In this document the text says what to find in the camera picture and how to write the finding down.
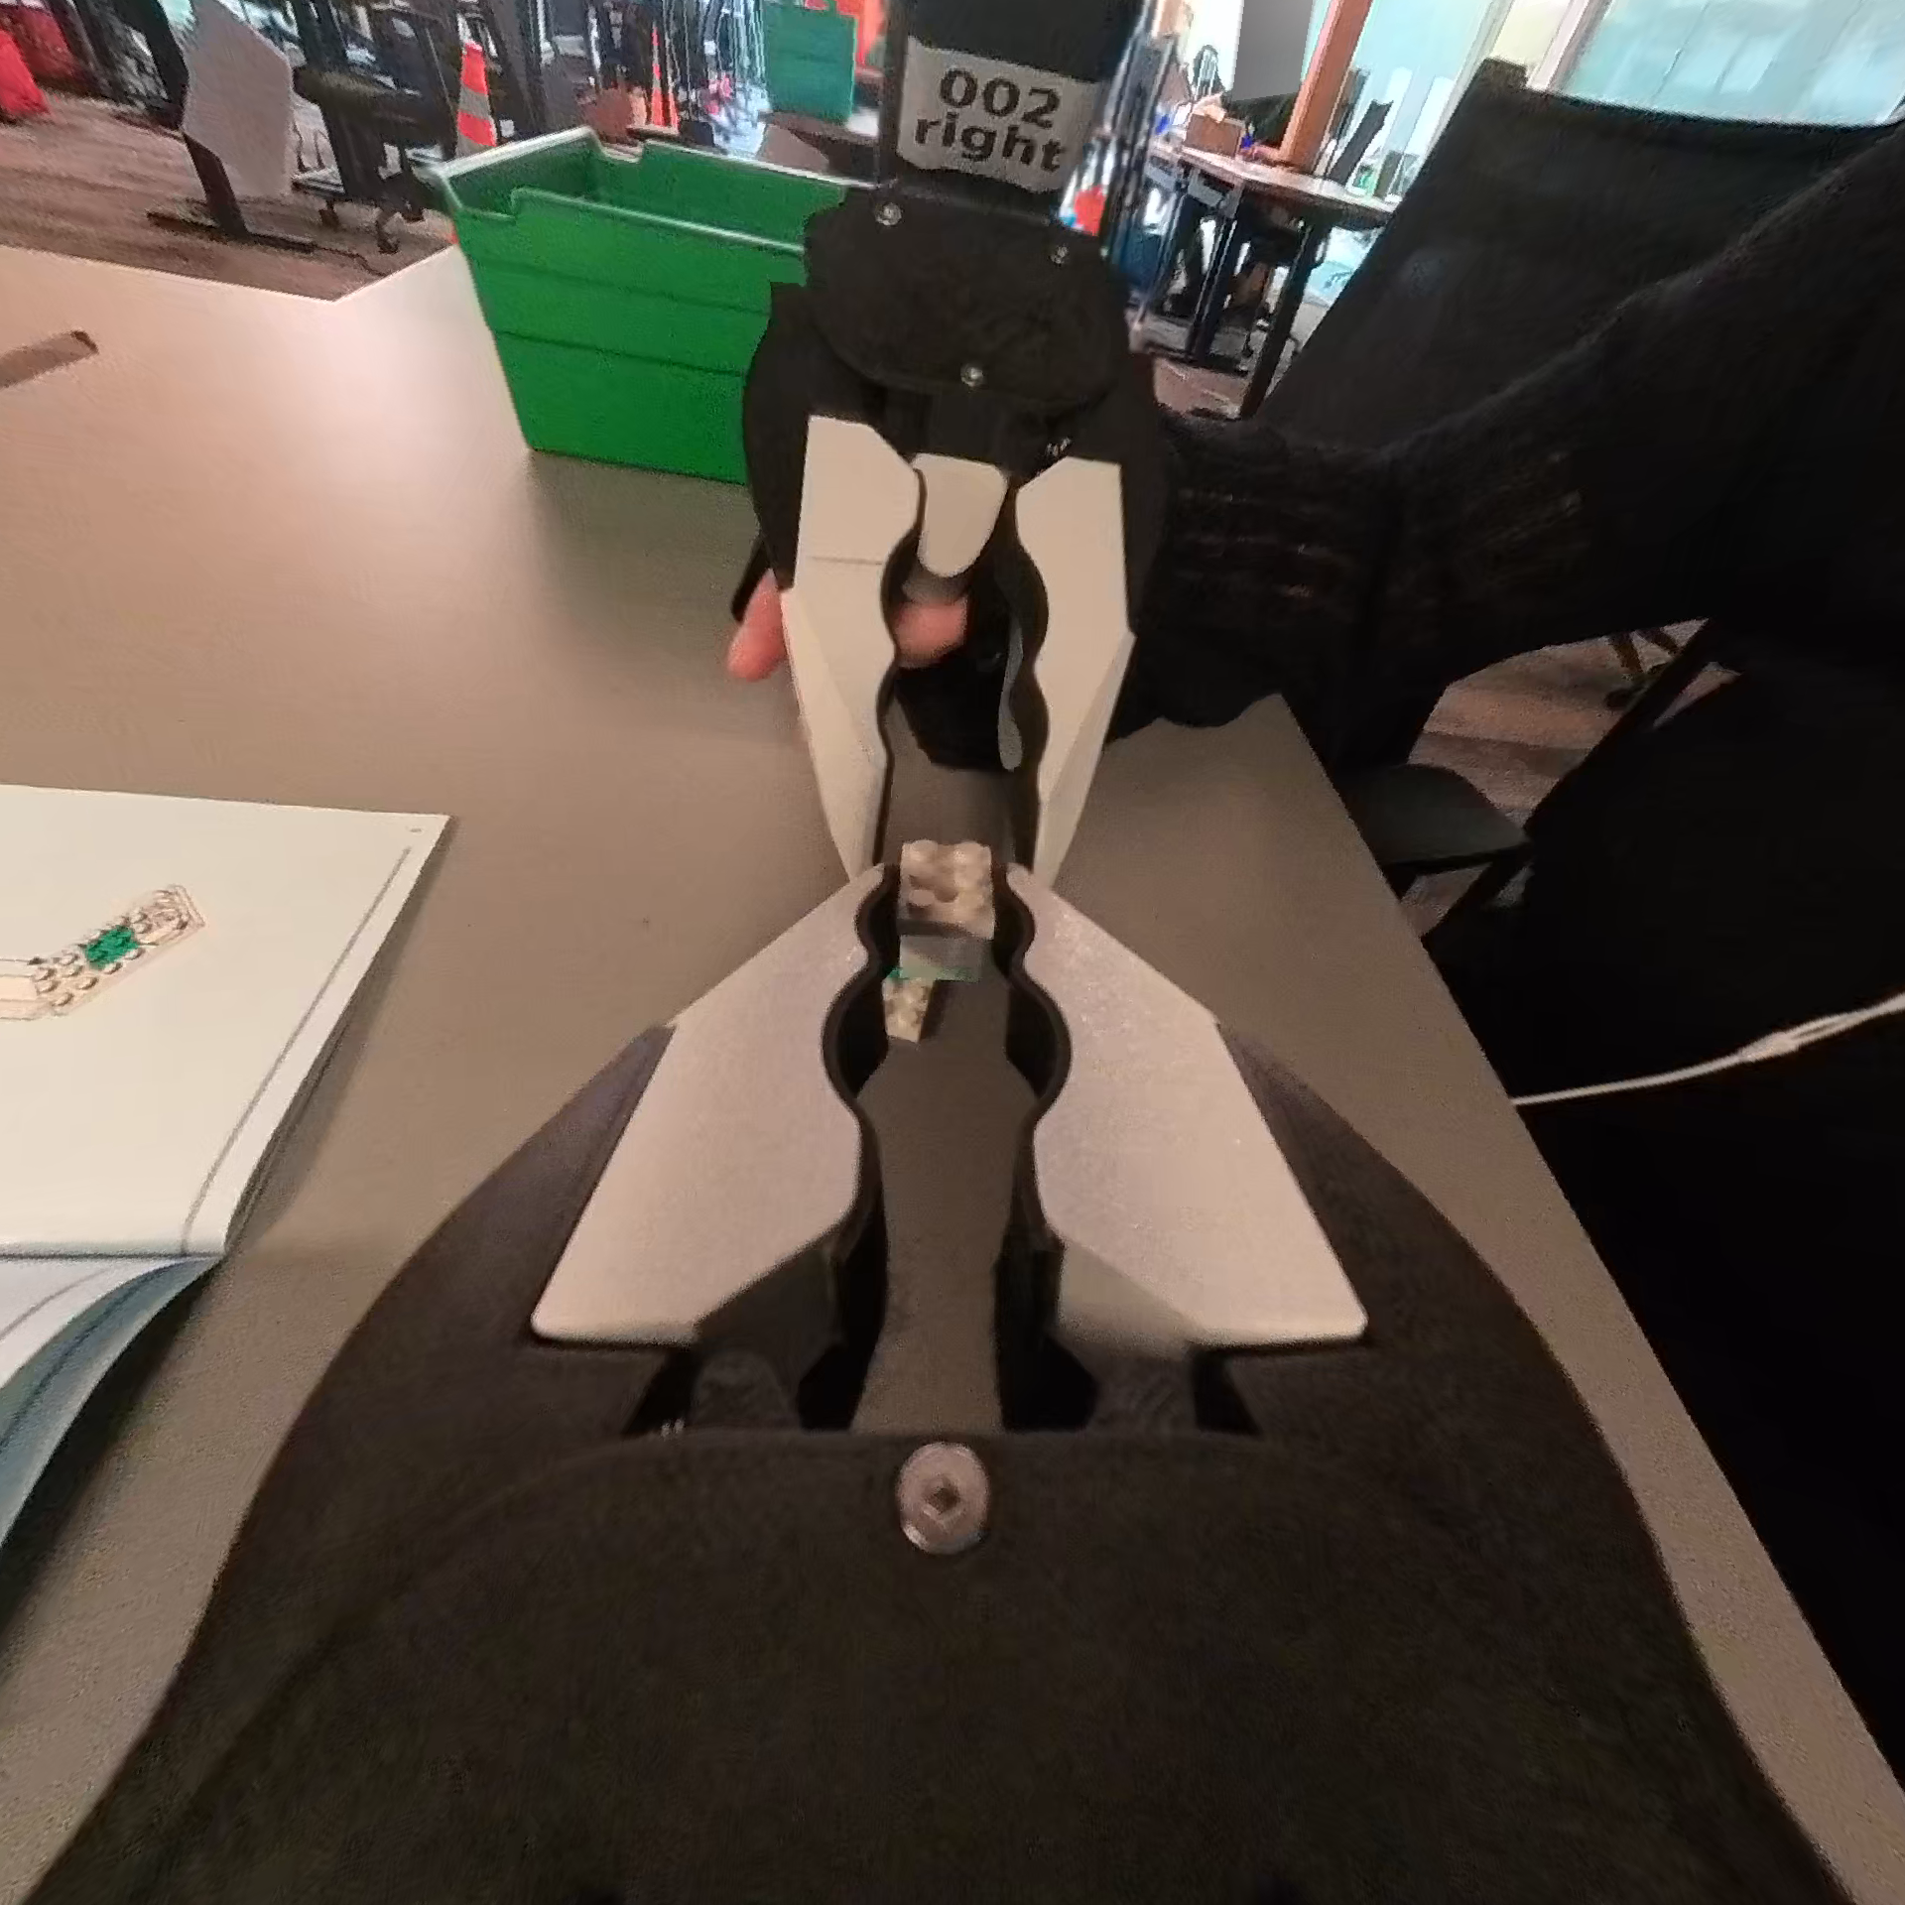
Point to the white board on stand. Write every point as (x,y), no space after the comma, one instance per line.
(239,89)

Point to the person's right forearm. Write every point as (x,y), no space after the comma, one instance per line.
(1487,491)

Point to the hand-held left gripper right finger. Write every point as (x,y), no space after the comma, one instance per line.
(1190,1174)

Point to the green plastic storage bin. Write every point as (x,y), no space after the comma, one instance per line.
(623,371)

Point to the person's right hand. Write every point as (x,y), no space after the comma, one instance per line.
(756,632)

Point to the white stepped lego bracket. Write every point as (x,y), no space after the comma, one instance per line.
(942,885)

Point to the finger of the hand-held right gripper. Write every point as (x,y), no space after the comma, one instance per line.
(842,595)
(1086,595)

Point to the green tote bin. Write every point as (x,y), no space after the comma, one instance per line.
(812,59)

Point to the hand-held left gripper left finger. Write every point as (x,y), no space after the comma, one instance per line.
(698,1174)

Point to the lego instruction booklet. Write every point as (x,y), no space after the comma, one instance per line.
(180,1070)

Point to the orange traffic cone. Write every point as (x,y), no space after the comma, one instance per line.
(662,89)
(476,104)

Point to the person's black clothed torso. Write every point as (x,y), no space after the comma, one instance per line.
(1711,1338)

